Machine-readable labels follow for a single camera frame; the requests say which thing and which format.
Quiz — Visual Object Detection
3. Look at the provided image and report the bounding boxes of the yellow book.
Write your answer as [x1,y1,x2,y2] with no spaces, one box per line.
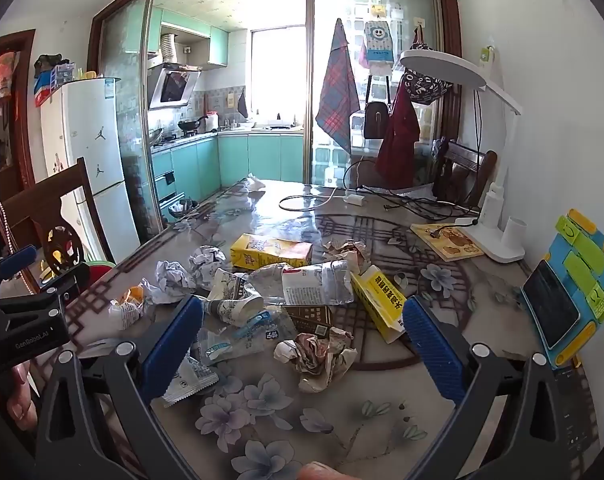
[409,222,485,262]

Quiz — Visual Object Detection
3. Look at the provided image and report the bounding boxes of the clear blue plastic wrapper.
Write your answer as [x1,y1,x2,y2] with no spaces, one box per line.
[192,307,298,366]

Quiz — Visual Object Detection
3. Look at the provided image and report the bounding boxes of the colourful phone stand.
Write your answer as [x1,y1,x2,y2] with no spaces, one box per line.
[521,208,604,371]

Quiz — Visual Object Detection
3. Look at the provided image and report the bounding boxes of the blue white hanging bag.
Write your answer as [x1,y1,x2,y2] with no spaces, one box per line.
[360,19,397,67]

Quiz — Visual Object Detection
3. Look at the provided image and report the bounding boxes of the red wall hanging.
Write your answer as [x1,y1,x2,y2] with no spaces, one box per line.
[0,51,20,106]

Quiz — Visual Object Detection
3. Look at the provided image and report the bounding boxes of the crushed paper cup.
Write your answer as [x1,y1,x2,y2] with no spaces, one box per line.
[202,267,265,326]

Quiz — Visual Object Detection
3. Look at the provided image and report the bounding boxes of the person's left hand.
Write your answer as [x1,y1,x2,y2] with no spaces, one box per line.
[4,357,40,428]

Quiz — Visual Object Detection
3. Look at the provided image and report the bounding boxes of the patterned fabric bag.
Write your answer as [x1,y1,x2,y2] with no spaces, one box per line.
[401,67,455,106]

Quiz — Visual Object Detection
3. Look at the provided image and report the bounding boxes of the white refrigerator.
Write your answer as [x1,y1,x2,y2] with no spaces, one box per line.
[41,76,143,263]

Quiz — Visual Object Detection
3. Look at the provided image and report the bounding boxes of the white paper ball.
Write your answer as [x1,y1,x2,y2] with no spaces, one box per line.
[154,259,198,306]
[188,244,228,288]

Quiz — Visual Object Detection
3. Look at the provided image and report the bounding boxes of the dark wooden chair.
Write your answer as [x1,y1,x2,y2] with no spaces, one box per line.
[0,157,115,281]
[432,140,498,208]

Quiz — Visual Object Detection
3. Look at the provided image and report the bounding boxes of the kitchen window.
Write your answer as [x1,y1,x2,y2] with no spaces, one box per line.
[249,25,308,128]

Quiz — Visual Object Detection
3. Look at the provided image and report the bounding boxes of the person's right hand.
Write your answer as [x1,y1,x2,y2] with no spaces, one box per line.
[299,461,345,480]

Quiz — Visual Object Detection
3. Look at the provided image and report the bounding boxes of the black smartphone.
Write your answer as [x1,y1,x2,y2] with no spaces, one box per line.
[522,259,581,351]

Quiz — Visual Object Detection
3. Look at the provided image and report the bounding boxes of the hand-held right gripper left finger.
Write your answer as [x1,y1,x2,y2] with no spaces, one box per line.
[34,295,205,480]

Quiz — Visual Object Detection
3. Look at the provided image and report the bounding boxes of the white plastic wrapper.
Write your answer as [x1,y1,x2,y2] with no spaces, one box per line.
[162,352,220,408]

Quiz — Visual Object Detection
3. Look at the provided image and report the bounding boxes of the brown drink carton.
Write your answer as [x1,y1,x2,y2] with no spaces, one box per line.
[282,304,335,338]

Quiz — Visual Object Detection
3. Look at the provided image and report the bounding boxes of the teal wall cabinets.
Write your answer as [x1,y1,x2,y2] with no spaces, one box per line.
[124,7,230,68]

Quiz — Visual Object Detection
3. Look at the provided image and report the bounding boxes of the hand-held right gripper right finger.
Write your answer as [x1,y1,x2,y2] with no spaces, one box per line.
[402,295,603,480]

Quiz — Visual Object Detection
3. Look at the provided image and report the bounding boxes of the black handbag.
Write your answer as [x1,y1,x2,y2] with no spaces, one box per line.
[363,101,389,139]

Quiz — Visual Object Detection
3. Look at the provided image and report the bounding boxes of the white cup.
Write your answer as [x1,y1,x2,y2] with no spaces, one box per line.
[502,216,529,251]

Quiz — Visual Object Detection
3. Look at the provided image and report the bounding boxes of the black flat device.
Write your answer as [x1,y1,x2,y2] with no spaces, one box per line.
[552,360,600,461]

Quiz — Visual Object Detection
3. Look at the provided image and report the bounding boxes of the clear plastic bottle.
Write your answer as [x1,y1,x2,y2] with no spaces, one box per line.
[242,259,355,307]

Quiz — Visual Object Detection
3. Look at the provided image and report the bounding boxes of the yellow orange drink carton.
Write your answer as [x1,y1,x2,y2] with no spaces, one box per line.
[230,232,314,271]

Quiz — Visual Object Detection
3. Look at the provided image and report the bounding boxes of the white cable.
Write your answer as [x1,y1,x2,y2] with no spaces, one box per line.
[278,157,370,212]

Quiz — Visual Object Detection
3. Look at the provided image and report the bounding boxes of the plaid cloth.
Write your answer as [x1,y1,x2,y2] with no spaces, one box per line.
[315,18,361,156]

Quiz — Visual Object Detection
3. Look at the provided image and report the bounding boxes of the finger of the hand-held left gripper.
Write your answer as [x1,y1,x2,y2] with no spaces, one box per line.
[29,261,92,311]
[0,244,39,286]

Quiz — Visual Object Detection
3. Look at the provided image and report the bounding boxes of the dark red garment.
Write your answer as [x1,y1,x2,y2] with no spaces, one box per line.
[374,80,422,190]

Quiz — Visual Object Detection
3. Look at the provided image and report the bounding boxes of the teal base cabinets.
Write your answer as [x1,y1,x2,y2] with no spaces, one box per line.
[151,132,305,216]

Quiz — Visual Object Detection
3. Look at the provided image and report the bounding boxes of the silver exhaust duct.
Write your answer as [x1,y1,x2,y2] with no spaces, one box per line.
[159,33,180,63]

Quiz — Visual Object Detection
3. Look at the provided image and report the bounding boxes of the blue red box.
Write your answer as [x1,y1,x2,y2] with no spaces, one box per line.
[34,67,75,108]

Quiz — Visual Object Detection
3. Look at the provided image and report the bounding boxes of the white orange wrapper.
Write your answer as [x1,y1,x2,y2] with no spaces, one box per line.
[108,285,148,331]

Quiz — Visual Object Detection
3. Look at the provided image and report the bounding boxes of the black cables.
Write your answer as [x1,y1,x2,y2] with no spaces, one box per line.
[342,157,483,221]

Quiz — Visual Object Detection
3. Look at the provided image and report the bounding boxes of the brown white paper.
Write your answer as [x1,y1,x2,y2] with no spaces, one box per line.
[322,238,370,281]

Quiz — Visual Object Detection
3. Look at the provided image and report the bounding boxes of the small green kitchen bin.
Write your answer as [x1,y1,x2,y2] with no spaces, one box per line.
[168,199,199,221]

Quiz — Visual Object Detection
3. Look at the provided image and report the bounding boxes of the range hood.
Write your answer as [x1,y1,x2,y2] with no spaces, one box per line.
[148,62,203,111]

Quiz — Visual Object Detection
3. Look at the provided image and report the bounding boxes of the green bin with red liner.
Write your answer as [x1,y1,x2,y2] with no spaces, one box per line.
[42,259,117,291]

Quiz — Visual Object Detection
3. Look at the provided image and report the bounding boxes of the white desk lamp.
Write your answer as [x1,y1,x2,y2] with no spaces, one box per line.
[399,49,528,264]

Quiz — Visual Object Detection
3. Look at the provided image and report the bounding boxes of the printed paper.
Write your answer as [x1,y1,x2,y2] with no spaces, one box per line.
[274,326,358,393]

